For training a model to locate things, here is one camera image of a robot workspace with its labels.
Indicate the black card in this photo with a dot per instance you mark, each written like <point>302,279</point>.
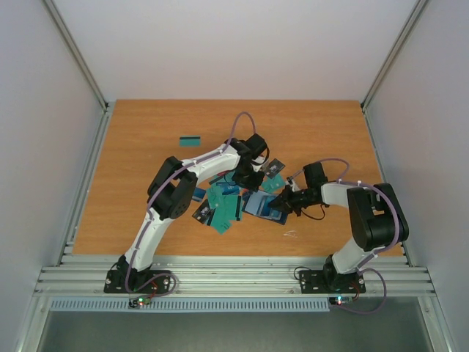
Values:
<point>274,168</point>
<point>203,213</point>

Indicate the green card with stripe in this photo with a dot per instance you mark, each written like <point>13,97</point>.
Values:
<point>225,214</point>

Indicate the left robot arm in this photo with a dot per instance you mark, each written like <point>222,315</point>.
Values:
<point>170,194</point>

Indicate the lone green card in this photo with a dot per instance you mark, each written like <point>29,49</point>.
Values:
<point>190,141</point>

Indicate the black card lower left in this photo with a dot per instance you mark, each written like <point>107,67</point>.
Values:
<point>203,213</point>

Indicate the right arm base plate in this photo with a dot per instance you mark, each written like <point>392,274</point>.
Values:
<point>316,281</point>

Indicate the grey slotted cable duct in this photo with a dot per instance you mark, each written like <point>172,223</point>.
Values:
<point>190,305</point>

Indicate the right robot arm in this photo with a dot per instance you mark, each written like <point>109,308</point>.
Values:
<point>376,219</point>

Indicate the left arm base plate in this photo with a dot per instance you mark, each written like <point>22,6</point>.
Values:
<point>146,281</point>

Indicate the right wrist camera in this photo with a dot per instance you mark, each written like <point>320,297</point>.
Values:
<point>291,182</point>

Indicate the black card right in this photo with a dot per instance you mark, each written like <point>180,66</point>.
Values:
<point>274,168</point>

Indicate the green card right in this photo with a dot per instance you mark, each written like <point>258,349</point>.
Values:
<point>271,185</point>

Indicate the green card centre left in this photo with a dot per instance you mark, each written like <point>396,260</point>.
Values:
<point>215,196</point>

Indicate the blue card left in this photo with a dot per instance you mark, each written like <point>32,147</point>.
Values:
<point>198,194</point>

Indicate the blue card centre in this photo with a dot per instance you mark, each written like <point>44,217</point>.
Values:
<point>228,189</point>

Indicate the blue card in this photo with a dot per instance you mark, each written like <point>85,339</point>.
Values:
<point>228,189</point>
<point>198,194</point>

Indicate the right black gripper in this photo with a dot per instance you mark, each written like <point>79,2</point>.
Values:
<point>293,199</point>

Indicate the navy blue card holder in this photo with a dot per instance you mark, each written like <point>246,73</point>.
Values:
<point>257,204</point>

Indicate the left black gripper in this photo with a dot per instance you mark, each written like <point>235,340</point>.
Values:
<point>253,186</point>

